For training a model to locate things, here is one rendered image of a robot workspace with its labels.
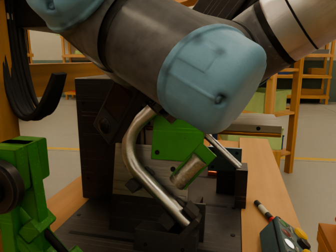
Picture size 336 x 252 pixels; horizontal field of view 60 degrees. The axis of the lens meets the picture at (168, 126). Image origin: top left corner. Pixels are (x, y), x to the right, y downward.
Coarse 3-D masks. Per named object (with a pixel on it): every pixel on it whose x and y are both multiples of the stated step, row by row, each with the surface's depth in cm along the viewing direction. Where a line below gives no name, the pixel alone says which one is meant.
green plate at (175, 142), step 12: (156, 120) 65; (180, 120) 64; (156, 132) 65; (168, 132) 64; (180, 132) 64; (192, 132) 63; (156, 144) 65; (168, 144) 64; (180, 144) 63; (192, 144) 63; (156, 156) 65; (168, 156) 64; (180, 156) 63
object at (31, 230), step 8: (24, 216) 43; (48, 216) 45; (24, 224) 43; (32, 224) 43; (40, 224) 43; (48, 224) 45; (24, 232) 43; (32, 232) 43; (40, 232) 43; (48, 232) 45; (24, 240) 43; (32, 240) 44; (48, 240) 44; (56, 240) 45; (24, 248) 43; (32, 248) 44; (48, 248) 45; (56, 248) 44; (64, 248) 45; (72, 248) 45
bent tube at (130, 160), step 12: (144, 108) 62; (132, 120) 63; (144, 120) 62; (132, 132) 62; (132, 144) 63; (132, 156) 63; (132, 168) 62; (144, 168) 63; (144, 180) 61; (156, 192) 61; (168, 204) 60; (180, 216) 59
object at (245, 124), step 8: (152, 120) 77; (240, 120) 76; (248, 120) 76; (256, 120) 76; (264, 120) 76; (272, 120) 76; (152, 128) 78; (232, 128) 73; (240, 128) 73; (248, 128) 72; (256, 128) 72; (264, 128) 71; (272, 128) 71; (280, 128) 70; (264, 136) 72; (272, 136) 71; (280, 136) 71
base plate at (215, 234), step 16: (208, 176) 98; (192, 192) 87; (208, 192) 87; (80, 208) 77; (96, 208) 77; (208, 208) 77; (224, 208) 77; (64, 224) 70; (80, 224) 70; (96, 224) 70; (208, 224) 70; (224, 224) 70; (240, 224) 70; (64, 240) 64; (80, 240) 64; (96, 240) 64; (112, 240) 64; (128, 240) 64; (208, 240) 64; (224, 240) 64; (240, 240) 64
